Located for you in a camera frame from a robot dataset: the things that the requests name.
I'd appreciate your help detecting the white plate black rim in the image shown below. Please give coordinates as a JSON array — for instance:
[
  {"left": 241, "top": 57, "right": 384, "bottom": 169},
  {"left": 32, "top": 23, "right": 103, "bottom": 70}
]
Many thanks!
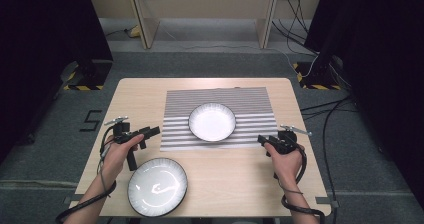
[
  {"left": 126, "top": 157, "right": 189, "bottom": 218},
  {"left": 187, "top": 102, "right": 237, "bottom": 143}
]

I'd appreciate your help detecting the beige wooden desk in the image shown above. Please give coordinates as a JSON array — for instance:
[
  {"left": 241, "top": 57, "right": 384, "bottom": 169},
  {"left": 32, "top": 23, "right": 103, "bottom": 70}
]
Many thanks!
[{"left": 84, "top": 0, "right": 326, "bottom": 50}]

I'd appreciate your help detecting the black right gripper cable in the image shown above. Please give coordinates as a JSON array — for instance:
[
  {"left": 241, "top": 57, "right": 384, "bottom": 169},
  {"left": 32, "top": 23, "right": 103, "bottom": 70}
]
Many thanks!
[{"left": 280, "top": 140, "right": 326, "bottom": 224}]

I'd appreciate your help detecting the yellow object on floor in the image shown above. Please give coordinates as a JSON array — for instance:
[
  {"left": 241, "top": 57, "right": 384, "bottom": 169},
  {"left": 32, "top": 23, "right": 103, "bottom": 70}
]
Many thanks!
[{"left": 128, "top": 24, "right": 141, "bottom": 39}]

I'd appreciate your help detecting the dark curtain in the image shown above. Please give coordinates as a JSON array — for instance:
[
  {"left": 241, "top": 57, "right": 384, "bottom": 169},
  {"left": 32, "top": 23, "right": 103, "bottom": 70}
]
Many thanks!
[
  {"left": 0, "top": 0, "right": 114, "bottom": 163},
  {"left": 303, "top": 0, "right": 424, "bottom": 213}
]

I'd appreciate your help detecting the person's right hand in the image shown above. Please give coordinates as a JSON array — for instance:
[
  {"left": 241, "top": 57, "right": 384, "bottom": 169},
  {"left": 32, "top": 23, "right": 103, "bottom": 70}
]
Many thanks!
[{"left": 264, "top": 143, "right": 305, "bottom": 189}]

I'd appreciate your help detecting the black stand base hazard tape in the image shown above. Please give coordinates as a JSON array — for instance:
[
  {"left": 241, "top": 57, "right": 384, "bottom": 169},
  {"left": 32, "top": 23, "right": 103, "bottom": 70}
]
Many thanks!
[
  {"left": 292, "top": 54, "right": 344, "bottom": 91},
  {"left": 62, "top": 58, "right": 114, "bottom": 92}
]

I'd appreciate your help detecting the black floor cables bundle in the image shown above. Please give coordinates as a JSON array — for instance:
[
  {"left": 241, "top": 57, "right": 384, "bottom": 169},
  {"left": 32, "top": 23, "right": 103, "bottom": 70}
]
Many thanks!
[{"left": 271, "top": 0, "right": 318, "bottom": 56}]

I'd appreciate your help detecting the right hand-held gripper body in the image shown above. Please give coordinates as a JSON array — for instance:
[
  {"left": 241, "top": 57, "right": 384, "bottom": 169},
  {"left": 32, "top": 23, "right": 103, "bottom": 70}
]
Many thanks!
[{"left": 270, "top": 124, "right": 313, "bottom": 155}]

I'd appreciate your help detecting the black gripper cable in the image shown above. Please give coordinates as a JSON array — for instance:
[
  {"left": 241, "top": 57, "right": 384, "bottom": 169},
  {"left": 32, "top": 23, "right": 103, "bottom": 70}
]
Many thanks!
[
  {"left": 54, "top": 126, "right": 118, "bottom": 224},
  {"left": 280, "top": 140, "right": 326, "bottom": 224}
]

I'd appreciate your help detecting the grey striped placemat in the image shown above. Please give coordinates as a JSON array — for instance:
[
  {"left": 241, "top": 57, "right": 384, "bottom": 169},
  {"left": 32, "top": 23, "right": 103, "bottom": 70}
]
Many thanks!
[{"left": 159, "top": 86, "right": 283, "bottom": 152}]

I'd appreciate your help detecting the black floor cable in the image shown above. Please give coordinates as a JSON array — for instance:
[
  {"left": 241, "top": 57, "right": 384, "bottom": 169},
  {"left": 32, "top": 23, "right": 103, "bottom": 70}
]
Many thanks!
[{"left": 299, "top": 95, "right": 355, "bottom": 224}]

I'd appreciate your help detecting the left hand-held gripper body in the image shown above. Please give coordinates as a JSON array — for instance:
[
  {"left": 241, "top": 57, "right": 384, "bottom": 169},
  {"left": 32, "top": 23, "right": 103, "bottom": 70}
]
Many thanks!
[{"left": 103, "top": 116, "right": 141, "bottom": 172}]

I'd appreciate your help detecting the person's left hand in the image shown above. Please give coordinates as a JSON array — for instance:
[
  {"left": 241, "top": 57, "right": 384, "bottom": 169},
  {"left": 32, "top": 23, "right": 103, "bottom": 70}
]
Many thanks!
[{"left": 101, "top": 133, "right": 145, "bottom": 182}]

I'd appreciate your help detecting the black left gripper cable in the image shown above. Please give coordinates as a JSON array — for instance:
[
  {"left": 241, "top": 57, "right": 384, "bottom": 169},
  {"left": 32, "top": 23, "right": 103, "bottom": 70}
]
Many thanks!
[{"left": 54, "top": 126, "right": 118, "bottom": 224}]

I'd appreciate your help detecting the grey metal bracket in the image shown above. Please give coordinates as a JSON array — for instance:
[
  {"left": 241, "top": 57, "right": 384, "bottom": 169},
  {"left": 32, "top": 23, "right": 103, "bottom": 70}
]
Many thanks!
[
  {"left": 62, "top": 194, "right": 84, "bottom": 206},
  {"left": 315, "top": 196, "right": 340, "bottom": 209}
]

